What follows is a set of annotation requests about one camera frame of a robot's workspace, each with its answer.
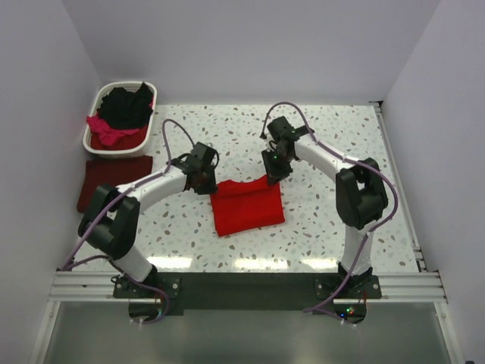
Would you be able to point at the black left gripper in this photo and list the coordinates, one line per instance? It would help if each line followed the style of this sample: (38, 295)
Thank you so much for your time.
(204, 183)

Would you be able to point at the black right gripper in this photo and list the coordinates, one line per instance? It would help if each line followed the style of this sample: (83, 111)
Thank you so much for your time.
(275, 171)

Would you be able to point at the bright red t-shirt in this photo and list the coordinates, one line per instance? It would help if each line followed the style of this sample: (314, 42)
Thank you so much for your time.
(239, 206)

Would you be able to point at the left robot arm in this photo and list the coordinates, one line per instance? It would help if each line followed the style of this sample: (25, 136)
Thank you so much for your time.
(110, 222)

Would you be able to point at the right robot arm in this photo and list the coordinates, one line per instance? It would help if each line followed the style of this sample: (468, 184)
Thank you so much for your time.
(359, 185)

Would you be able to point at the dark red t-shirt in basket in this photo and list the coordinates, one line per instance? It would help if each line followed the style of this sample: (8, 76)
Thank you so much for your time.
(122, 143)

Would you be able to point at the folded dark maroon t-shirt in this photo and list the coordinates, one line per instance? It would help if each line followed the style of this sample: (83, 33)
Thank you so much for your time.
(113, 172)

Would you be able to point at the black t-shirt in basket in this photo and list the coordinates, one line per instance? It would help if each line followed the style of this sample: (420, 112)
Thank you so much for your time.
(126, 110)

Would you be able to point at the pink t-shirt in basket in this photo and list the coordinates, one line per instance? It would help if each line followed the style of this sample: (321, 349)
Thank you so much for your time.
(106, 134)

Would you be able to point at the white perforated laundry basket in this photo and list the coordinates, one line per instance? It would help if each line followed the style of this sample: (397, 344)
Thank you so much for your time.
(136, 151)

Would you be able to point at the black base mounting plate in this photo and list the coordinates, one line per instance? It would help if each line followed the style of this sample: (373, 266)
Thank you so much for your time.
(178, 292)

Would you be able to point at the aluminium frame rail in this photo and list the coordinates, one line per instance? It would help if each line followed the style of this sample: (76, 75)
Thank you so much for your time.
(400, 269)

